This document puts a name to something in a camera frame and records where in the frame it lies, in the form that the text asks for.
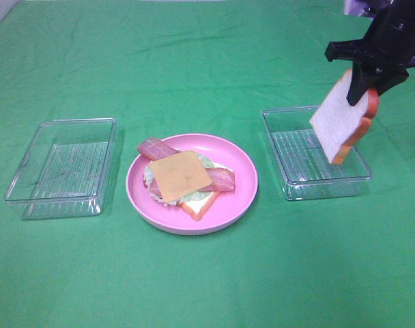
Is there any clear plastic tray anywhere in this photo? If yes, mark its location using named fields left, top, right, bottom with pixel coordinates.
left=4, top=118, right=117, bottom=220
left=261, top=106, right=372, bottom=201

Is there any yellow cheese slice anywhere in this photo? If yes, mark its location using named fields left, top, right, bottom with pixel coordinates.
left=148, top=150, right=213, bottom=203

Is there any pink round plate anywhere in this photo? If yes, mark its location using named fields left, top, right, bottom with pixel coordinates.
left=126, top=133, right=258, bottom=235

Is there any left clear plastic tray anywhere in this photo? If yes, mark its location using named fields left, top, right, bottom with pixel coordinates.
left=4, top=118, right=117, bottom=220

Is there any toast bread slice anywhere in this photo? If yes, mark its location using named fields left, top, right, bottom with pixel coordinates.
left=309, top=69, right=380, bottom=165
left=144, top=162, right=235, bottom=222

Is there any right clear plastic tray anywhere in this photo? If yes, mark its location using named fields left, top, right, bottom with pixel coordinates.
left=261, top=106, right=372, bottom=201

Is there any green tablecloth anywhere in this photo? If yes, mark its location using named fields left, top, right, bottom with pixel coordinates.
left=0, top=1, right=415, bottom=327

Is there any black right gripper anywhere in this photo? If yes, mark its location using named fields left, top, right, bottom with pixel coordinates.
left=325, top=1, right=415, bottom=106

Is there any green lettuce leaf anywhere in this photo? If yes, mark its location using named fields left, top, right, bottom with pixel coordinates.
left=143, top=150, right=215, bottom=206

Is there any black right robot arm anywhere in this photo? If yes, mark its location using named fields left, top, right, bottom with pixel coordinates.
left=325, top=1, right=415, bottom=106

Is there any bacon strip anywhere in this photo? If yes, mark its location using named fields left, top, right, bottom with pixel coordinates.
left=137, top=137, right=180, bottom=161
left=143, top=167, right=235, bottom=197

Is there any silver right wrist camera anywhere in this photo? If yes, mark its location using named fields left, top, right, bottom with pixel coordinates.
left=343, top=0, right=395, bottom=18

